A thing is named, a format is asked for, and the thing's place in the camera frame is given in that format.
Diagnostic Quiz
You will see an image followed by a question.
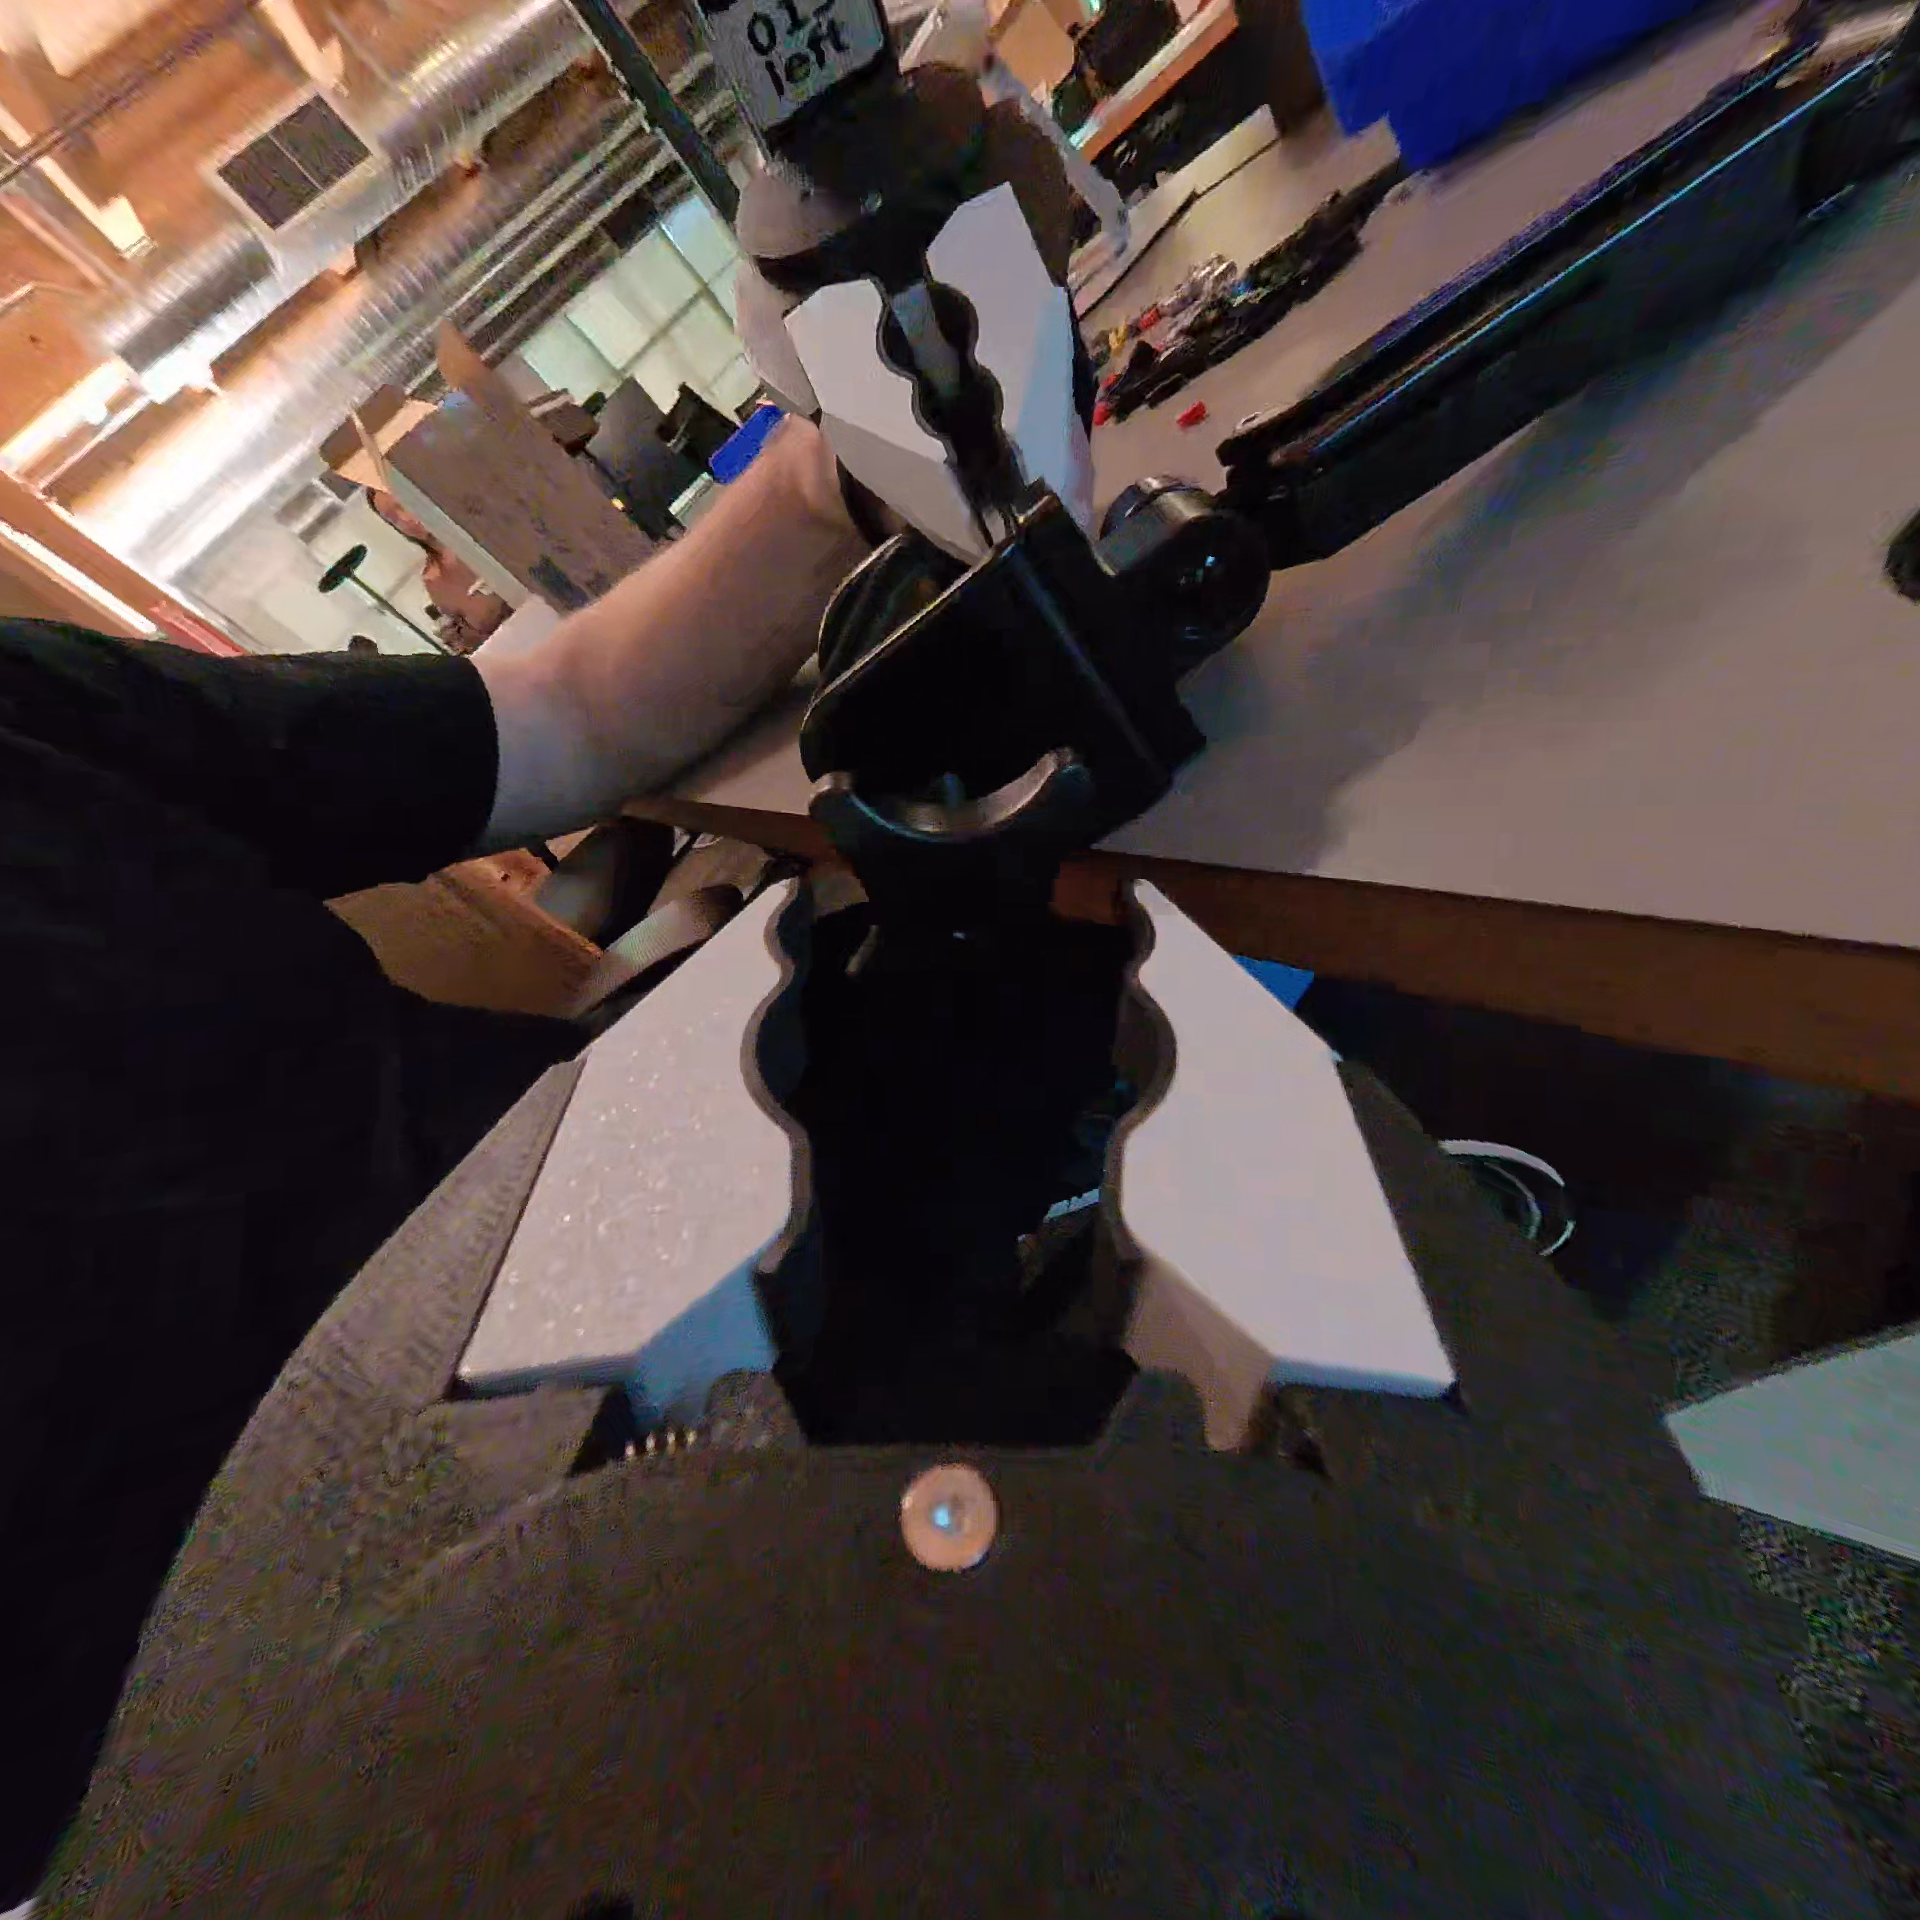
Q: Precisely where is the pile of lego pieces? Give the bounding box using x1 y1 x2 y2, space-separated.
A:
1084 179 1412 429

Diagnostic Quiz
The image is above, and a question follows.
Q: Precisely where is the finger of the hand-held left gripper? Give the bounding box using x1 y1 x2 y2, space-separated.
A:
782 276 1000 569
922 186 1100 518

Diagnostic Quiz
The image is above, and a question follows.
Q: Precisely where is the black desk clamp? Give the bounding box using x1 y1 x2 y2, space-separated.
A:
799 491 1215 935

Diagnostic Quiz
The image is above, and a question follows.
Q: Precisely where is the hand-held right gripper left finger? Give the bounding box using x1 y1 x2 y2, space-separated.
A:
458 883 824 1464

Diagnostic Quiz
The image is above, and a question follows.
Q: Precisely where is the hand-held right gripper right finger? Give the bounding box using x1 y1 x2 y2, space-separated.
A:
1107 879 1457 1453

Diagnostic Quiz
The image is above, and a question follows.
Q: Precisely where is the open cardboard box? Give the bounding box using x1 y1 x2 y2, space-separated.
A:
319 321 669 617

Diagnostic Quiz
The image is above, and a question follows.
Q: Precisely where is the ceiling air vent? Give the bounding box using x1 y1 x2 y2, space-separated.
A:
214 93 373 229

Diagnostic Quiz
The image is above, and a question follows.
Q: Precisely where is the person's left forearm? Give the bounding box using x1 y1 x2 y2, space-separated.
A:
477 413 879 852

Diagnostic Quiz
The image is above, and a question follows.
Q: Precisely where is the blue plastic bin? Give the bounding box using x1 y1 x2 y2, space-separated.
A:
1299 0 1726 170

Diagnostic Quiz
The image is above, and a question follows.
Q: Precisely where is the person's shoe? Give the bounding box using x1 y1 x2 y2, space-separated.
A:
1437 1137 1577 1259

